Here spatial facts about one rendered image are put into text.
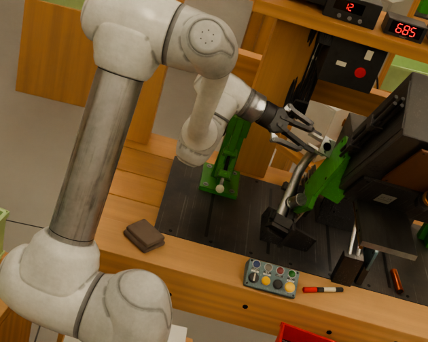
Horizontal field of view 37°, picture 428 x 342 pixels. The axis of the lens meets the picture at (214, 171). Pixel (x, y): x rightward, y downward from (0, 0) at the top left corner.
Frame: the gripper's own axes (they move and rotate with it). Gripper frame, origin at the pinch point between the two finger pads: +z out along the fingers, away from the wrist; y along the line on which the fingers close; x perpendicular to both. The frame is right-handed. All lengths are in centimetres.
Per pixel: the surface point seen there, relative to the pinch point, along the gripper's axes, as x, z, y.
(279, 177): 42.8, 7.0, -2.8
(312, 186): 1.2, 4.5, -12.2
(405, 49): -15.3, 7.1, 33.2
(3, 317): 3, -57, -83
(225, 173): 21.6, -16.5, -16.4
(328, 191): -3.9, 7.8, -12.5
